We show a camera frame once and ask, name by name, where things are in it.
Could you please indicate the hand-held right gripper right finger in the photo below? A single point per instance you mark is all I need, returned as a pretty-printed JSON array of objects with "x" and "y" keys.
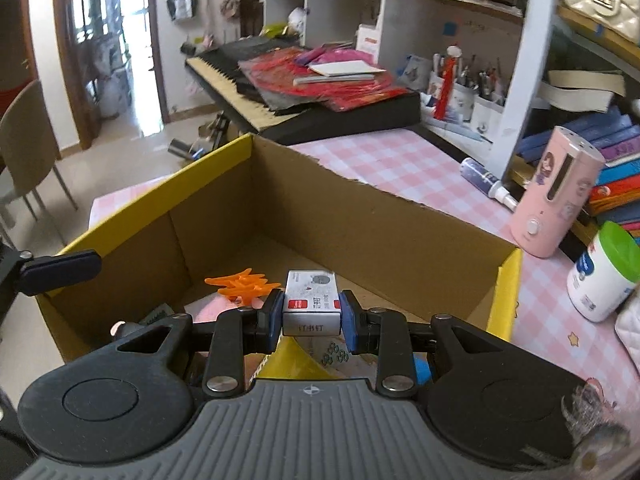
[{"x": 348, "y": 322}]

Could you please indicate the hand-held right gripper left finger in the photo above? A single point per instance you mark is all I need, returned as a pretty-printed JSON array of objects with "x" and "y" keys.
[{"x": 275, "y": 321}]

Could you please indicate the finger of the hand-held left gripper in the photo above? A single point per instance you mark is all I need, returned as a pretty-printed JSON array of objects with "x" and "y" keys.
[{"x": 60, "y": 266}]

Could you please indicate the white staples box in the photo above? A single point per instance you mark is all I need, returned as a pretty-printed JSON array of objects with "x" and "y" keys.
[{"x": 310, "y": 305}]

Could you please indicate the orange claw clip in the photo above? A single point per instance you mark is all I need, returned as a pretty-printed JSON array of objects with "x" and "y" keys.
[{"x": 240, "y": 285}]

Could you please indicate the pink plush paw toy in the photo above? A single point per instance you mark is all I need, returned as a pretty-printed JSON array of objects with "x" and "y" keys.
[{"x": 212, "y": 311}]

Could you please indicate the yellow cardboard box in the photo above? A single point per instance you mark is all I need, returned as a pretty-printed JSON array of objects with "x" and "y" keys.
[{"x": 350, "y": 220}]

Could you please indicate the beige chair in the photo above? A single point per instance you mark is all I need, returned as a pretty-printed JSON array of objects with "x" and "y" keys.
[{"x": 30, "y": 140}]

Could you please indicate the white sack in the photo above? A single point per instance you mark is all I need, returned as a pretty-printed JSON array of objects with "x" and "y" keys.
[{"x": 114, "y": 90}]

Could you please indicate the keyboard stand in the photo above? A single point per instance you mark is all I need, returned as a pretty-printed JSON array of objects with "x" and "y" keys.
[{"x": 210, "y": 135}]

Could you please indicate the blue glitter spray bottle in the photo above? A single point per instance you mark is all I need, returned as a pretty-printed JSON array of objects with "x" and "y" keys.
[{"x": 482, "y": 177}]

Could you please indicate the black keyboard piano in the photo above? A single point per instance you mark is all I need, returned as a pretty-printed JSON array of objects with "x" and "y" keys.
[{"x": 350, "y": 120}]

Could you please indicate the red fabric on keyboard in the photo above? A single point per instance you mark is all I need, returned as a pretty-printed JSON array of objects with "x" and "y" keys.
[{"x": 300, "y": 90}]

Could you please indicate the pink cylindrical device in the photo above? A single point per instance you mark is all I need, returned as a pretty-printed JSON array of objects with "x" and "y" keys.
[{"x": 555, "y": 190}]

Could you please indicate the white pen cup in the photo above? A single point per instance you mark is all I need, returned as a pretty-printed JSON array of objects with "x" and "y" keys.
[
  {"x": 452, "y": 97},
  {"x": 487, "y": 110}
]

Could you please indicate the white notebook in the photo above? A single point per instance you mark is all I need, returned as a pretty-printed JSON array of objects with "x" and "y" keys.
[{"x": 345, "y": 69}]

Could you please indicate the white jar green lid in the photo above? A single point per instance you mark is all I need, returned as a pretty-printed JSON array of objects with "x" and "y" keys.
[{"x": 600, "y": 280}]

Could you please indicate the red tassel ornament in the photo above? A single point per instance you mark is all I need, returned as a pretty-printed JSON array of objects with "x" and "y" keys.
[{"x": 447, "y": 85}]

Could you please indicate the small picture card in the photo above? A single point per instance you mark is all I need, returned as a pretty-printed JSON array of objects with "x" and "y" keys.
[{"x": 417, "y": 74}]

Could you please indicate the white red-striped box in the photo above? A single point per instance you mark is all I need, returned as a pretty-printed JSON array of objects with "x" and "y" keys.
[{"x": 368, "y": 40}]

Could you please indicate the hanging tote bag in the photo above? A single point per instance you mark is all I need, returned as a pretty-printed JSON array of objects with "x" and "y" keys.
[{"x": 182, "y": 5}]

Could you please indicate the white plush toy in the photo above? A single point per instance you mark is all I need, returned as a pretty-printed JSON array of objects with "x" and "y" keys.
[{"x": 297, "y": 19}]

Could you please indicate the hanging pink bag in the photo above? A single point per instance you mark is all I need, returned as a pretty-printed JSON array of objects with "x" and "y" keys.
[{"x": 230, "y": 5}]

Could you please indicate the row of colourful books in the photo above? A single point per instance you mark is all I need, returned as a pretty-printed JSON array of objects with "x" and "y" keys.
[{"x": 615, "y": 160}]

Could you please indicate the grey cubby shelf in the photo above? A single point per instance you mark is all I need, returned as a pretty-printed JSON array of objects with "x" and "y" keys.
[{"x": 410, "y": 15}]

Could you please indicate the white wooden bookshelf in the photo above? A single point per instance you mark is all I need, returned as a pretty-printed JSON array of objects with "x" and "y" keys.
[{"x": 525, "y": 60}]

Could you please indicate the thick old book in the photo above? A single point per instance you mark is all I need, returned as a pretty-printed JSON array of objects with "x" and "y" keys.
[{"x": 582, "y": 90}]

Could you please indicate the white pearl handbag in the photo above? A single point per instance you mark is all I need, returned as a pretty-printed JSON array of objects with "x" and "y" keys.
[{"x": 600, "y": 2}]

